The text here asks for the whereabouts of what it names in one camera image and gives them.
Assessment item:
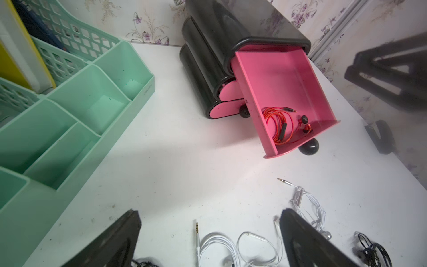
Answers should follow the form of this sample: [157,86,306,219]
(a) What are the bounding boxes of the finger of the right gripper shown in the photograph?
[344,32,427,112]

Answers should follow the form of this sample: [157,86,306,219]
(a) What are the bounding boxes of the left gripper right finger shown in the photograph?
[280,209,357,267]

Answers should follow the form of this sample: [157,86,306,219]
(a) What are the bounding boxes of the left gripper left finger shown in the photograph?
[64,209,141,267]

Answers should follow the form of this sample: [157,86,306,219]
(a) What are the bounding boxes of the red earphones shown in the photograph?
[262,107,313,146]

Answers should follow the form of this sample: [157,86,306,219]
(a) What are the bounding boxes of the pink top drawer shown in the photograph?
[231,46,339,159]

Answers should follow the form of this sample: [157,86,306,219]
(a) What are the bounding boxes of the black pink drawer cabinet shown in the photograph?
[179,0,312,120]

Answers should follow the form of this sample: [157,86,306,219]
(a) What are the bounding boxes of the black earphones left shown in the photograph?
[132,259,159,267]

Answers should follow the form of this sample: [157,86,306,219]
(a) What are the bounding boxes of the black earphones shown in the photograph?
[353,232,393,267]
[132,259,159,267]

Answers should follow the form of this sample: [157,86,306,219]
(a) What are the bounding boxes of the white earphones middle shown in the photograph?
[236,216,284,267]

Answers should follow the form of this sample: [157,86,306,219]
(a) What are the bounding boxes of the white earphones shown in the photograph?
[277,178,332,240]
[195,221,242,267]
[236,216,284,267]

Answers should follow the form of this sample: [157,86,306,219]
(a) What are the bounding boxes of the white earphones right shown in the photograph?
[277,178,332,240]

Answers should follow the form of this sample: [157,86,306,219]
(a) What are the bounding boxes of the black earphones middle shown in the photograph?
[353,232,393,267]

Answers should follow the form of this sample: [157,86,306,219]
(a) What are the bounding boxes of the white earphones left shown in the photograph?
[195,221,242,267]

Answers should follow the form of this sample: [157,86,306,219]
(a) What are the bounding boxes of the green plastic file organizer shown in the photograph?
[1,1,155,267]

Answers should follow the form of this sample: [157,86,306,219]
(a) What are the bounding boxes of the yellow book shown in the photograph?
[1,1,56,93]

